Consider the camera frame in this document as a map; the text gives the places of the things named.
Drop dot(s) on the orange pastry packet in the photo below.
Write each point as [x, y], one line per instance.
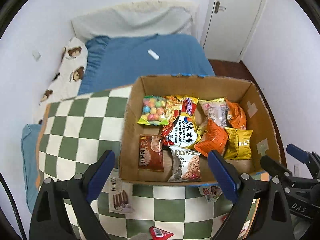
[212, 140]

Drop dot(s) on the clear yellow-edged snack packet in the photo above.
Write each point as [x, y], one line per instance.
[215, 112]

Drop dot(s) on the bear print pillow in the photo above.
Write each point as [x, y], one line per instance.
[72, 65]

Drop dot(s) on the small white face-print packet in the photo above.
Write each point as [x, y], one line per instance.
[210, 192]

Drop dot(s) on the white wall switch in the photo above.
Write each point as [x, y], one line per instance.
[36, 55]

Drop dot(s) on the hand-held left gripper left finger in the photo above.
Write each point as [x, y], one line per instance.
[101, 172]

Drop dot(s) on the white wafer stick packet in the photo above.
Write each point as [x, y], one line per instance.
[120, 197]

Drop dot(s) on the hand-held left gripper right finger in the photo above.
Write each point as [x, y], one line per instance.
[223, 175]

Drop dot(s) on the brown snack packet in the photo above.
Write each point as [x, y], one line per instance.
[150, 152]

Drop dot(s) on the red triangular snack packet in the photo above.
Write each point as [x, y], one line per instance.
[160, 233]

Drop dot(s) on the small white bar object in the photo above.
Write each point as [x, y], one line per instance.
[153, 54]

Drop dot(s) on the colourful candy ball bag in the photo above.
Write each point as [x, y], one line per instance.
[151, 111]

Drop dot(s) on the white door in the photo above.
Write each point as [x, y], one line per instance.
[232, 25]

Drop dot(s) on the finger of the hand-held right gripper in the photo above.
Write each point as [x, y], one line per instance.
[298, 153]
[275, 167]

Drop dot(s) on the yellow red noodle packet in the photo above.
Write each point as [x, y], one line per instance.
[181, 130]

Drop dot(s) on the white oat cookie packet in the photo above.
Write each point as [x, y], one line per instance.
[185, 166]

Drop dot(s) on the green white checkered blanket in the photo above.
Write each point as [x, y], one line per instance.
[75, 110]

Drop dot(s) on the orange chip packet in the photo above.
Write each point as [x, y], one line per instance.
[236, 116]

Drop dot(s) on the blue bed sheet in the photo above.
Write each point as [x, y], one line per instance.
[150, 67]

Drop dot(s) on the yellow snack packet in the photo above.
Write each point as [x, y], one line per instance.
[237, 143]

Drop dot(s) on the blue printed cardboard box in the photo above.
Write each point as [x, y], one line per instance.
[250, 97]

